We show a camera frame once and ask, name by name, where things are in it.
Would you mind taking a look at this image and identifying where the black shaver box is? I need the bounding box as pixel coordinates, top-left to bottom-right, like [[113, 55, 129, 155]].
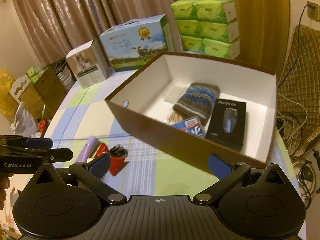
[[205, 98, 247, 153]]

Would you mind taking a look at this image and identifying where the yellow plastic bag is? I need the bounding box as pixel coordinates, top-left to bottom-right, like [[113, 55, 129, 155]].
[[0, 69, 15, 117]]

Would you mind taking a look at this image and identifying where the blue white small packet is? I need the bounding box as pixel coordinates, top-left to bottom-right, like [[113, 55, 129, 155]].
[[171, 117, 205, 137]]

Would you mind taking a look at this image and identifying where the beige cardboard with white insert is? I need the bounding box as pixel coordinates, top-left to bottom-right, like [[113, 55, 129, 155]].
[[9, 76, 32, 103]]

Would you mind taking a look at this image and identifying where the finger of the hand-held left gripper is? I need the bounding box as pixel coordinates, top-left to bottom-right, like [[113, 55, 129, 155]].
[[0, 147, 73, 164], [0, 135, 53, 150]]

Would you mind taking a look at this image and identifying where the brown cardboard box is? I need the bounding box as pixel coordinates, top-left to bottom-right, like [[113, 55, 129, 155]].
[[104, 51, 278, 175]]

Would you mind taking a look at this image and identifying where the chair with quilted cover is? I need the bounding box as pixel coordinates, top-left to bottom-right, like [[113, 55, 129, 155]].
[[276, 24, 320, 155]]

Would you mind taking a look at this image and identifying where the person's left hand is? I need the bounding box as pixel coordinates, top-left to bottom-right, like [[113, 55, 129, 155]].
[[0, 173, 15, 202]]

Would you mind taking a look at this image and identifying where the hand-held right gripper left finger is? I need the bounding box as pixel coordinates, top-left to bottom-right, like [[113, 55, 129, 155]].
[[35, 152, 128, 205]]

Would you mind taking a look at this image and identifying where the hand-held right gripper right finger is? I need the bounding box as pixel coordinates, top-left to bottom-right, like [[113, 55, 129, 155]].
[[192, 152, 287, 205]]

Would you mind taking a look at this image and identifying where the wire guard fan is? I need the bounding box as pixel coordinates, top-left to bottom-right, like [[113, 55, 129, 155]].
[[291, 149, 320, 200]]

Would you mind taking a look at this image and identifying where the plain brown carton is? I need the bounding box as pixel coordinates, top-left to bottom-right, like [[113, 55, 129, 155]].
[[32, 64, 75, 120]]

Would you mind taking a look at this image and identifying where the wooden door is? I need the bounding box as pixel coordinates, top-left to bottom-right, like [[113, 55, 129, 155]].
[[204, 0, 300, 73]]

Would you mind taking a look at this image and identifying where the white appliance box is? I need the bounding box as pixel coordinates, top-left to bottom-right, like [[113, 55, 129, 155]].
[[65, 39, 110, 89]]

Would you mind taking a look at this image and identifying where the beige wall socket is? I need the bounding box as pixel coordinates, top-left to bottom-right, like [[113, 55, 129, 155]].
[[307, 1, 320, 22]]

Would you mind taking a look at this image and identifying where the red candy packet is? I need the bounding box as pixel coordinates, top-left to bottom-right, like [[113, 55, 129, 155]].
[[96, 142, 127, 177]]

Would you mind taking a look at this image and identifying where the small green tissue pile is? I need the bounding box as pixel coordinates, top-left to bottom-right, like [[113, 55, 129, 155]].
[[26, 65, 48, 83]]

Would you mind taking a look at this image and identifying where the cotton swab bag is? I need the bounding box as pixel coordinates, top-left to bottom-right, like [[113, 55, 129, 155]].
[[164, 112, 184, 125]]

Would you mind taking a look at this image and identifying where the purple tube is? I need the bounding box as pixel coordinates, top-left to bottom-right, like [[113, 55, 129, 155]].
[[75, 135, 97, 165]]

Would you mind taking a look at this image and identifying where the stack of white bowls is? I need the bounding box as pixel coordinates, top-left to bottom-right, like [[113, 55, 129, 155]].
[[54, 60, 75, 90]]

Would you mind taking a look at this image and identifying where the beige curtain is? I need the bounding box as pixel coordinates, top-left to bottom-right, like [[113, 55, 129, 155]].
[[10, 0, 180, 68]]

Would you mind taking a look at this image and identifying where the black charger cable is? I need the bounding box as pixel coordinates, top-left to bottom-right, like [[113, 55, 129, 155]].
[[282, 4, 315, 85]]

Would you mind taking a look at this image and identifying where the stack of green tissue packs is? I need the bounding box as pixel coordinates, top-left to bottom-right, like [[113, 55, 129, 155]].
[[170, 0, 240, 60]]

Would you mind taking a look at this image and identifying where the striped knit hat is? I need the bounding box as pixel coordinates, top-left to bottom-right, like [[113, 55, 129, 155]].
[[172, 82, 220, 127]]

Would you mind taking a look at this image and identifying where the milk carton gift box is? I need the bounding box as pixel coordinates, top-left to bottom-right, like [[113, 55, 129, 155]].
[[99, 14, 174, 72]]

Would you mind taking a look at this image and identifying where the silver foil bag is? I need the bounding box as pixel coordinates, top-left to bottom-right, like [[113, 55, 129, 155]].
[[14, 102, 38, 135]]

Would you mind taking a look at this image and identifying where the white cable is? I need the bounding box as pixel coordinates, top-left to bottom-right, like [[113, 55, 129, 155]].
[[279, 92, 308, 140]]

